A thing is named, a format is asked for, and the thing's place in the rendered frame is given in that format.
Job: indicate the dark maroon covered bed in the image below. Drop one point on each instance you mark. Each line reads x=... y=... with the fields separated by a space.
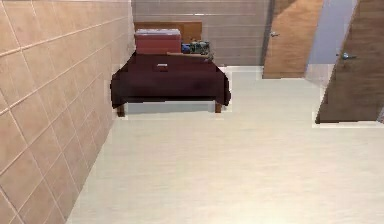
x=173 y=81

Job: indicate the brown wooden side table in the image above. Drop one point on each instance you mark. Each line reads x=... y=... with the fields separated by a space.
x=191 y=55

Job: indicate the blue green cluttered object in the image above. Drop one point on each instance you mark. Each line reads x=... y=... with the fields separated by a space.
x=197 y=47

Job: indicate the red pillow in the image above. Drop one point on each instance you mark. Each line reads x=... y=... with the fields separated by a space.
x=158 y=41

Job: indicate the brown wooden room door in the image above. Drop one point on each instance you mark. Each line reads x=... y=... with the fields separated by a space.
x=356 y=76
x=291 y=40

